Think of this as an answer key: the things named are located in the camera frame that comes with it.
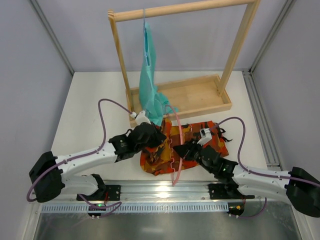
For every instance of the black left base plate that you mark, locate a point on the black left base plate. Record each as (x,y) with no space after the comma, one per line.
(109,192)

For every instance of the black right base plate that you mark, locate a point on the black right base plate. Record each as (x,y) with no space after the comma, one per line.
(220,191)

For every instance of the orange camouflage trousers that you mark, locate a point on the orange camouflage trousers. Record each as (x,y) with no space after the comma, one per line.
(156,161)

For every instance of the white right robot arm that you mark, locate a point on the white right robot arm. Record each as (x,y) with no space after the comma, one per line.
(295,187)

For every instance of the pink plastic hanger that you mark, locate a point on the pink plastic hanger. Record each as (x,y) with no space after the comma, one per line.
(177,135)

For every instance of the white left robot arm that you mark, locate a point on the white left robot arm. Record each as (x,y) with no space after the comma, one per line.
(53,175)

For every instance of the aluminium front rail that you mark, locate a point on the aluminium front rail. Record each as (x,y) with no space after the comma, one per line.
(160,190)

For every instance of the aluminium rail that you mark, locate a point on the aluminium rail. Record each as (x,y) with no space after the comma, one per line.
(160,190)
(270,151)

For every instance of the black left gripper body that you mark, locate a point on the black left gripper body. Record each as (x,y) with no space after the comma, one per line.
(155,135)

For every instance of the right controller board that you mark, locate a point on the right controller board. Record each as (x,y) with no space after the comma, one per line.
(236,210)

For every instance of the controller board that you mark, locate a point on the controller board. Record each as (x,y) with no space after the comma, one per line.
(96,208)
(236,210)

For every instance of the slotted cable duct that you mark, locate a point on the slotted cable duct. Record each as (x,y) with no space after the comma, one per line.
(131,207)

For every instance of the left controller board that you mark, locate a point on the left controller board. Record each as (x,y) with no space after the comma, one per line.
(96,208)

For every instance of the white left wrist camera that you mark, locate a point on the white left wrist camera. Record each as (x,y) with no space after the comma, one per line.
(137,119)

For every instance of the aluminium right side rail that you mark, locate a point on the aluminium right side rail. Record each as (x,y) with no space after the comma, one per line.
(270,151)

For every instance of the wooden clothes rack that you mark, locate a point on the wooden clothes rack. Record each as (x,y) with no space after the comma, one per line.
(195,96)

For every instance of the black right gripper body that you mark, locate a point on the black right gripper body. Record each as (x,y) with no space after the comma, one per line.
(191,149)

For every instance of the blue wire hanger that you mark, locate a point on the blue wire hanger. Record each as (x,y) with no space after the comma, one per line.
(145,40)

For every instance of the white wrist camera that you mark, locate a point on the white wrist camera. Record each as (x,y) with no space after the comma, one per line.
(137,119)
(205,136)

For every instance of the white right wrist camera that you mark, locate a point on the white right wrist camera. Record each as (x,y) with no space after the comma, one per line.
(205,136)

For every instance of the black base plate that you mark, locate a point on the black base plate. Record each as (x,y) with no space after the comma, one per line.
(109,192)
(220,191)

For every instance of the teal t-shirt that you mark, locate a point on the teal t-shirt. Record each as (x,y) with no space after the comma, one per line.
(152,102)

